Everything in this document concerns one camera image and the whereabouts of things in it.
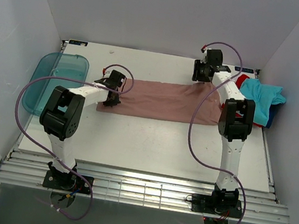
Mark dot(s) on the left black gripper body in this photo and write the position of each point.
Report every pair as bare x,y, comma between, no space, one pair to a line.
111,102

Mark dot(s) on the dusty pink t shirt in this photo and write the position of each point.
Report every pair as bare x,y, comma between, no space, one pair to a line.
167,101

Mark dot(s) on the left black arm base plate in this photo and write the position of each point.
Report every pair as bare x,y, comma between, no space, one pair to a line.
75,185

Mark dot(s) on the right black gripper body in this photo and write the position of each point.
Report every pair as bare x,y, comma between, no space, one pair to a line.
199,72

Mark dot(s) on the aluminium rail frame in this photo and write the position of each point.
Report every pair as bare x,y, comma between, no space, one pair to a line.
138,188

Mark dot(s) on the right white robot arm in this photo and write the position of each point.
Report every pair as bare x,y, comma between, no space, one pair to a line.
235,125

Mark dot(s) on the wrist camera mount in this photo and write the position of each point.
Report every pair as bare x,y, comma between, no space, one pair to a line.
204,54
106,73

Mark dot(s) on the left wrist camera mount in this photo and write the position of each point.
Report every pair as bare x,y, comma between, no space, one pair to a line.
106,73

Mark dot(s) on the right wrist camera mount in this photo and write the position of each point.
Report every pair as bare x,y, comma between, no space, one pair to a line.
204,54

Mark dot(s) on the cyan folded t shirt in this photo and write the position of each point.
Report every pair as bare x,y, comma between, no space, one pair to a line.
270,95

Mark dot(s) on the teal plastic tray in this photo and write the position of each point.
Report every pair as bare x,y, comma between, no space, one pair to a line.
66,70

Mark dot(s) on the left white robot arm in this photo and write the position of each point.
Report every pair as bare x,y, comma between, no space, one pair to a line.
61,116

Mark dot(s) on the dark blue folded t shirt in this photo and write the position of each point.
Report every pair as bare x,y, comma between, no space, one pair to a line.
272,113

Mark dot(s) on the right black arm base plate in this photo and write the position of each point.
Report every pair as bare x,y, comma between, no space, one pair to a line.
205,204

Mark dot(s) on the red folded t shirt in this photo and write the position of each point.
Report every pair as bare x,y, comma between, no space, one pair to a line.
250,88

